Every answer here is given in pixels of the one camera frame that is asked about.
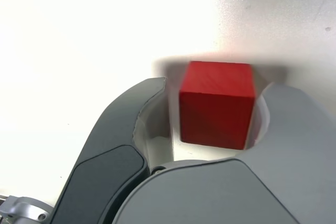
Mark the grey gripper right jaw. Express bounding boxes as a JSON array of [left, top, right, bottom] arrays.
[[115, 81, 336, 224]]

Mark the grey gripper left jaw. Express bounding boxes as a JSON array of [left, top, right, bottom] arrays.
[[49, 77, 175, 224]]

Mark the red cube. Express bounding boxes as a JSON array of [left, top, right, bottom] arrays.
[[178, 60, 256, 151]]

